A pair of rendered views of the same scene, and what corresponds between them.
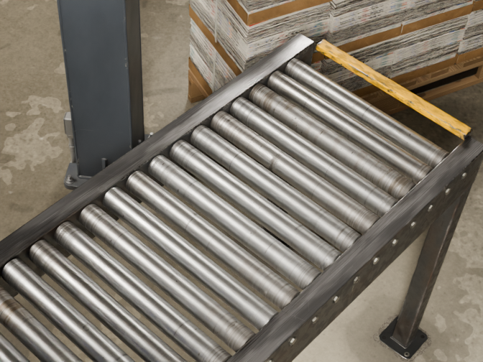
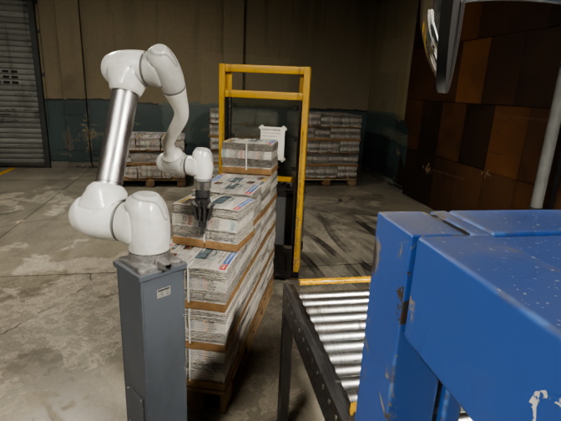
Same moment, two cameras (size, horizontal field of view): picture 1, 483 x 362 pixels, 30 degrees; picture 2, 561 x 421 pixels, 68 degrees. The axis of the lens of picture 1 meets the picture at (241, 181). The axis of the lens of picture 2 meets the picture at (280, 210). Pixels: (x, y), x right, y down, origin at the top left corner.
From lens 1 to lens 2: 1.53 m
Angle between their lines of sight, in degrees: 52
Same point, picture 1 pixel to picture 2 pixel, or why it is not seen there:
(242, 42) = (219, 326)
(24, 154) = not seen: outside the picture
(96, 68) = (167, 382)
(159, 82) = not seen: hidden behind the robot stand
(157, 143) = (318, 349)
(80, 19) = (158, 349)
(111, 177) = (331, 374)
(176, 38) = (113, 382)
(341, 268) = not seen: hidden behind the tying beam
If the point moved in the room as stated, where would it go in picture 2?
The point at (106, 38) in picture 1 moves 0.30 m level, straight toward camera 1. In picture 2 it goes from (173, 354) to (234, 381)
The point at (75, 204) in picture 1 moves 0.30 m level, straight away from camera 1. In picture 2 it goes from (342, 397) to (252, 366)
